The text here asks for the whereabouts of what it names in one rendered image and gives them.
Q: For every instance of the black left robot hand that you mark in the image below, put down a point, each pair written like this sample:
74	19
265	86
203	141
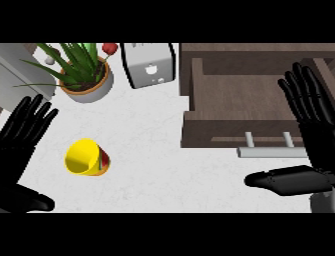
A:
8	150

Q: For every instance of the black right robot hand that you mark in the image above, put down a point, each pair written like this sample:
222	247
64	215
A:
325	146

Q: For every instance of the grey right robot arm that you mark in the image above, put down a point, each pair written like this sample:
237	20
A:
333	202

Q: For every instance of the yellow cup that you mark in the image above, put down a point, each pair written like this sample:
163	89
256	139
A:
86	157

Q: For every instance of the brown wooden drawer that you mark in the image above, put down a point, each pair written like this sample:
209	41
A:
244	110

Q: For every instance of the white appliance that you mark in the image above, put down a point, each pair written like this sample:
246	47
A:
8	71

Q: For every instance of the green plant in white pot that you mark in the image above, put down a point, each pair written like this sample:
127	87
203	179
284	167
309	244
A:
83	75

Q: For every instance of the brown wooden cabinet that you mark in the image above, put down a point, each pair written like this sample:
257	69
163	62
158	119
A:
274	53

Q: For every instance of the red tulip flower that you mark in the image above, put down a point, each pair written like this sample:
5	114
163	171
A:
110	49

